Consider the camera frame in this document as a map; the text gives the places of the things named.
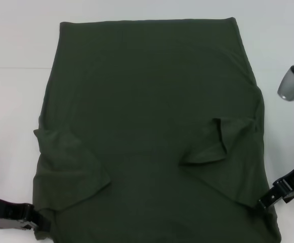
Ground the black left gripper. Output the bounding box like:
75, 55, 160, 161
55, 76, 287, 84
0, 193, 53, 233

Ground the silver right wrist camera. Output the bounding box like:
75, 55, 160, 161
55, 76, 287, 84
277, 63, 294, 102

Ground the dark green shirt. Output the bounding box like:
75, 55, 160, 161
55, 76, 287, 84
32, 17, 282, 243

